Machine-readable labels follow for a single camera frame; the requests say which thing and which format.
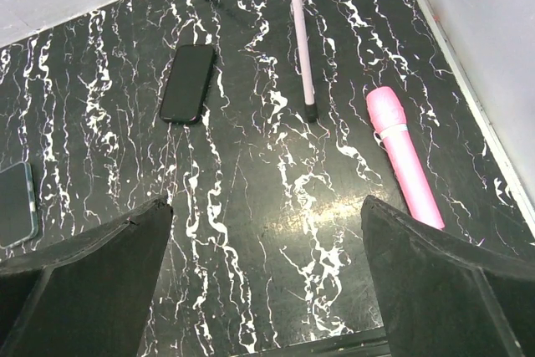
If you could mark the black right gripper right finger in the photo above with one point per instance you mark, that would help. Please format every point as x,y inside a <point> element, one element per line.
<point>442,296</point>

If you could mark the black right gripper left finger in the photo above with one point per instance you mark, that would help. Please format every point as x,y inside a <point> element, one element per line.
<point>88,295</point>

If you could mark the black phone in black case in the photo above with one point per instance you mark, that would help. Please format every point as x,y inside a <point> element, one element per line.
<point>187,84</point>

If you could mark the pink marker pen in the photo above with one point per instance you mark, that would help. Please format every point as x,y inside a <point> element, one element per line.
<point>388,119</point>

